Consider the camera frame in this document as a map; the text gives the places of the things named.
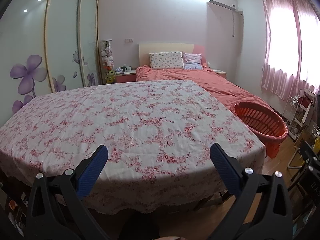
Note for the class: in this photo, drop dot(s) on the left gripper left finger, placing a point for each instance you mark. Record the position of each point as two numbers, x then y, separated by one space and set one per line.
55 208

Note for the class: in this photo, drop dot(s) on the white wall air conditioner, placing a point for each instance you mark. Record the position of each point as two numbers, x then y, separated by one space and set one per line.
231 5

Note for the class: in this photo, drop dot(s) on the plush toy display tube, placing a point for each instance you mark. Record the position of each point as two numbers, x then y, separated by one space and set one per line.
107 62

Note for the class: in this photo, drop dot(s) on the pink floral tablecloth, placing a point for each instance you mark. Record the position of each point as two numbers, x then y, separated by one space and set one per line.
158 135

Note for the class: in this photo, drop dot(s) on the pink right nightstand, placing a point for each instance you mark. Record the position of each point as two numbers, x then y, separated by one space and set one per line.
221 73

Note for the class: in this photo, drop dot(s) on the pink window curtain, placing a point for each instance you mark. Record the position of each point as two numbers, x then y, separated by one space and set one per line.
292 48

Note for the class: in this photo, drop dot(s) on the floral white pillow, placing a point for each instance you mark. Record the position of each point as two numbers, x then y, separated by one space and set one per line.
166 60

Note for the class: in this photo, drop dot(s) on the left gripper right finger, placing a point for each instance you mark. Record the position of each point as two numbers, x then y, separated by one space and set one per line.
262 207

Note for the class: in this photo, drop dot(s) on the pink left nightstand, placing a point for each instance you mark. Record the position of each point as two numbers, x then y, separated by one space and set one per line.
126 77

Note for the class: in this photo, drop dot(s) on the white wire rack trolley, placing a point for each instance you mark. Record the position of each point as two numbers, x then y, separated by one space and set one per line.
293 115

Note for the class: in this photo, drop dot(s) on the cluttered white desk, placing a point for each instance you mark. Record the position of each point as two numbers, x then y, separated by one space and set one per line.
307 103

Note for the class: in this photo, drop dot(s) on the red plastic laundry basket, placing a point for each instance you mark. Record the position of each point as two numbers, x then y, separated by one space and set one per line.
267 125

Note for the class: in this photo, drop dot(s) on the floral sliding wardrobe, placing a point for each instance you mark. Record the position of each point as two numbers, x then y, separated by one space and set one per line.
46 46

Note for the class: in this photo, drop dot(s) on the pink striped pillow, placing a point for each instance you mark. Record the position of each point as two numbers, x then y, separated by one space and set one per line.
192 61

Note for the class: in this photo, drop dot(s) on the salmon pink bed duvet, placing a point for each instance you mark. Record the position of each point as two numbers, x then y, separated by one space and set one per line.
200 84

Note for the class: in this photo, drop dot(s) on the pink nightstand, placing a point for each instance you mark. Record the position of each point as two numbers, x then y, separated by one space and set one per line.
126 77
221 73

